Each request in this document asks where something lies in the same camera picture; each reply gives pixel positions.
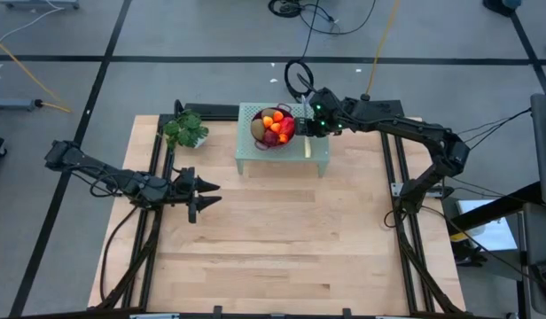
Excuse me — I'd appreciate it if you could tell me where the large red-orange mango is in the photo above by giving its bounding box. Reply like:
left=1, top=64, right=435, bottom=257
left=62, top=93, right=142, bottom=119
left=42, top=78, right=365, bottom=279
left=279, top=115, right=297, bottom=141

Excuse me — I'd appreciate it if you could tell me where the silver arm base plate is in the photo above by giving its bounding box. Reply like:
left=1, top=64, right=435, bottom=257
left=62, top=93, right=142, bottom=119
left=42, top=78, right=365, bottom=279
left=390, top=182, right=455, bottom=199

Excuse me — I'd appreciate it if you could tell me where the knife with cream handle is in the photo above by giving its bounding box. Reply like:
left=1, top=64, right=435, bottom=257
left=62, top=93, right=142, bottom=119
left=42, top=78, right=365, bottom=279
left=300, top=93, right=313, bottom=160

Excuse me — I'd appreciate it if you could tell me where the yellow floor cable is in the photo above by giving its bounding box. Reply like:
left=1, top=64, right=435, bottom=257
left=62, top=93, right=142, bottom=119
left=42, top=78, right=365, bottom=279
left=0, top=34, right=74, bottom=114

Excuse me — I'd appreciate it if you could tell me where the dark red colander bowl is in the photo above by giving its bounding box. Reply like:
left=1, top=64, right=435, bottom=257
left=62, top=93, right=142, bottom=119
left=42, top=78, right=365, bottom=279
left=249, top=103, right=297, bottom=152

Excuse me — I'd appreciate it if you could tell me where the black aluminium table frame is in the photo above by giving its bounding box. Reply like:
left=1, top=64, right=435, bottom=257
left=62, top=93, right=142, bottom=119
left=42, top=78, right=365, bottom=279
left=95, top=99, right=468, bottom=318

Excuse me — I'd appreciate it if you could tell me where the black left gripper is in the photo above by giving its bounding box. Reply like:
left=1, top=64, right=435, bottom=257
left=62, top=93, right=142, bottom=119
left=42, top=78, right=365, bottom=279
left=166, top=167, right=223, bottom=224

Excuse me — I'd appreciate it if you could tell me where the yellow hanging cable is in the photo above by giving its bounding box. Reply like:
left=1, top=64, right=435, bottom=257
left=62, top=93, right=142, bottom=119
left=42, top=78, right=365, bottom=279
left=360, top=0, right=402, bottom=102

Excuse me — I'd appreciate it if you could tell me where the grey floor box with plug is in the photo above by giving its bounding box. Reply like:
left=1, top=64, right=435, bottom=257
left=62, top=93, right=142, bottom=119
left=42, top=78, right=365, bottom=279
left=0, top=97, right=44, bottom=113

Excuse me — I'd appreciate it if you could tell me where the long grey floor box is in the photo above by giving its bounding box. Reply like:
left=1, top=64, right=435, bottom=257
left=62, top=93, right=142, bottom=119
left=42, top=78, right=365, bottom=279
left=0, top=0, right=82, bottom=11

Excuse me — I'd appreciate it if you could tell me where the grey panel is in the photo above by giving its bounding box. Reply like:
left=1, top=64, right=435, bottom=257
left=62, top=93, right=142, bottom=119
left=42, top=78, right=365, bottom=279
left=519, top=201, right=546, bottom=318

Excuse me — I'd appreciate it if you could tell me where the green plant in white pot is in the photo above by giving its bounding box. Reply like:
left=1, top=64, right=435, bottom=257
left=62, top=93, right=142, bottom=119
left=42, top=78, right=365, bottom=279
left=160, top=110, right=210, bottom=151

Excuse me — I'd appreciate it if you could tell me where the white board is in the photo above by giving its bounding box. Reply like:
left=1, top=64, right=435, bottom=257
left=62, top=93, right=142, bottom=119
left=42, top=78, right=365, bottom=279
left=455, top=198, right=519, bottom=253

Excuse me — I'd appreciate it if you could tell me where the black hanging cable with coil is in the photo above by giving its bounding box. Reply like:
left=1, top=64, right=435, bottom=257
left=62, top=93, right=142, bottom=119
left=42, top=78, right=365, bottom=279
left=283, top=0, right=321, bottom=102

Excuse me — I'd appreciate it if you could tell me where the grey cabinet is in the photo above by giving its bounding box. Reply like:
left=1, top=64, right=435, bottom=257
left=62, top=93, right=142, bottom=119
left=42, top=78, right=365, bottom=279
left=528, top=91, right=546, bottom=207

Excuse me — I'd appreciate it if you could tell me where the black beam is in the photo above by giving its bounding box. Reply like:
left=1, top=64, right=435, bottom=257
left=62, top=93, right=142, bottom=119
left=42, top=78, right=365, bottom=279
left=447, top=180, right=546, bottom=232

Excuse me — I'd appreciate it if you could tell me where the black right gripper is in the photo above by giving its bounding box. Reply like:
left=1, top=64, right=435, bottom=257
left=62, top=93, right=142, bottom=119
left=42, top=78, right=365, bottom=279
left=294, top=87, right=345, bottom=137

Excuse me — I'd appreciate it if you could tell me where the black office chair base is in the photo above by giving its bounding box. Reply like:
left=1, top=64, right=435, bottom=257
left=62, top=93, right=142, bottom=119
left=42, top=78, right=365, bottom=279
left=482, top=0, right=523, bottom=19

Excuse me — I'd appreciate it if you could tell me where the pale green perforated riser table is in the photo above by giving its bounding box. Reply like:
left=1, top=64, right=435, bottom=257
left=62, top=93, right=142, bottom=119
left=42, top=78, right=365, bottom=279
left=234, top=102, right=331, bottom=178

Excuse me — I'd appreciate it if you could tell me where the black cable bundle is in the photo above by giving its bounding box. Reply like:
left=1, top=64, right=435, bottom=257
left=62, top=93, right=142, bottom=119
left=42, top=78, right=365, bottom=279
left=267, top=0, right=377, bottom=36

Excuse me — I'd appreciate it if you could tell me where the white floor cable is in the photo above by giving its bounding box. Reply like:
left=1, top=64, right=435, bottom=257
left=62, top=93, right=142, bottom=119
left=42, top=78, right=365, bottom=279
left=0, top=6, right=64, bottom=44

